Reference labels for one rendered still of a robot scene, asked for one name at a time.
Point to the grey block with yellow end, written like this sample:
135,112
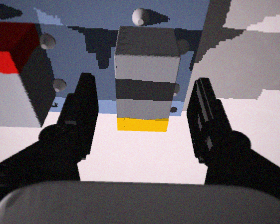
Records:
146,63

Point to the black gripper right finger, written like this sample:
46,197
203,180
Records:
227,153

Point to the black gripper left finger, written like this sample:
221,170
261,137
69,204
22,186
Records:
60,146

